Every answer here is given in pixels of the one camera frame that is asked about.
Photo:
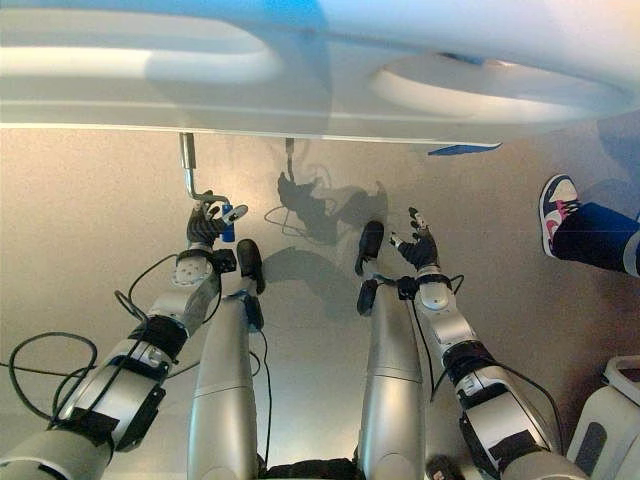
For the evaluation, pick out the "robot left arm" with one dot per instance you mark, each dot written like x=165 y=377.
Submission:
x=125 y=360

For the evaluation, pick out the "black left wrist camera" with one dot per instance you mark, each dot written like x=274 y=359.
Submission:
x=226 y=261

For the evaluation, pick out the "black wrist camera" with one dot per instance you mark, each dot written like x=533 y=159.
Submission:
x=226 y=261
x=407 y=288

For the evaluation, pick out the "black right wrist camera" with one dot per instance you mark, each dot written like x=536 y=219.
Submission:
x=407 y=288

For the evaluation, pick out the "folded silver bed crank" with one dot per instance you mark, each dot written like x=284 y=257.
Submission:
x=289 y=152

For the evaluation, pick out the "robot leg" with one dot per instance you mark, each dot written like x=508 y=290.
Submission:
x=222 y=390
x=392 y=380

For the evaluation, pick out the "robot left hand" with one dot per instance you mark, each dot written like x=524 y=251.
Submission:
x=202 y=230

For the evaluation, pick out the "black robot waist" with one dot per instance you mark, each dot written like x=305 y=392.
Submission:
x=310 y=470

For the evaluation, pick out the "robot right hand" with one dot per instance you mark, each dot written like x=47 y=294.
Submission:
x=422 y=250

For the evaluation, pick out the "person's shoe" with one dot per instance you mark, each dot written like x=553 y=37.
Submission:
x=556 y=210

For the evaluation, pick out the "blue tape strip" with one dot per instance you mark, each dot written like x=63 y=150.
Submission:
x=465 y=148

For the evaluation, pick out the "robot left leg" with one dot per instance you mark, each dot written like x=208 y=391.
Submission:
x=222 y=390

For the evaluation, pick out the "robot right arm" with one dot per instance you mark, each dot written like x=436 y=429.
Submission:
x=475 y=370

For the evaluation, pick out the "person's leg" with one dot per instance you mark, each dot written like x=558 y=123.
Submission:
x=597 y=237

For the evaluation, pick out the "robot right leg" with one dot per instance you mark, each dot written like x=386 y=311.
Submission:
x=392 y=380

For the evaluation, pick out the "white plastic equipment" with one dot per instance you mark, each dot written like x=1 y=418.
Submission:
x=607 y=425

